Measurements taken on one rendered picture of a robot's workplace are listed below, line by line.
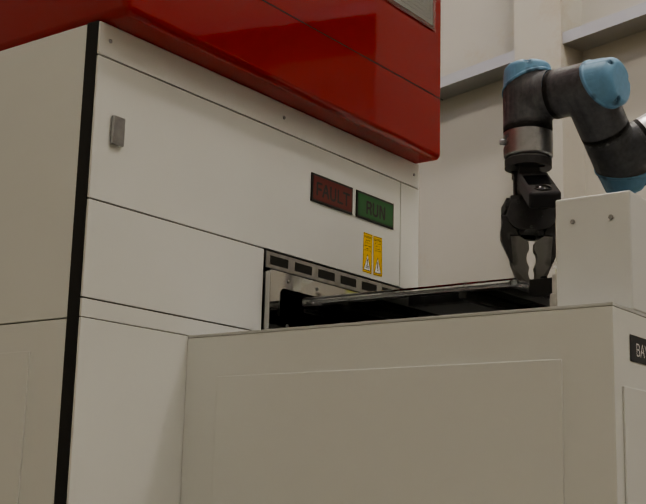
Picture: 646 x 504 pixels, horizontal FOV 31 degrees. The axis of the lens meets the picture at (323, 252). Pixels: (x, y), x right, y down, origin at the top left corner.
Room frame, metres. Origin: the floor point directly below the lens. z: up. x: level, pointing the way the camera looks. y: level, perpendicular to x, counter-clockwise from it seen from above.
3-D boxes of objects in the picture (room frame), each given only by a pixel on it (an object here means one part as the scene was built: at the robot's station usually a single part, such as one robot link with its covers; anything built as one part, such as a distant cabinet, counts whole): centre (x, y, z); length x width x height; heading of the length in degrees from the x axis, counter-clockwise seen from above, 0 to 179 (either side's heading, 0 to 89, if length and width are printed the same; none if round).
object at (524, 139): (1.71, -0.31, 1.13); 0.08 x 0.08 x 0.05
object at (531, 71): (1.71, -0.31, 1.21); 0.09 x 0.08 x 0.11; 49
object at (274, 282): (1.93, -0.05, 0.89); 0.44 x 0.02 x 0.10; 144
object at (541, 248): (1.72, -0.32, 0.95); 0.06 x 0.03 x 0.09; 179
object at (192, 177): (1.80, 0.07, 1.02); 0.81 x 0.03 x 0.40; 144
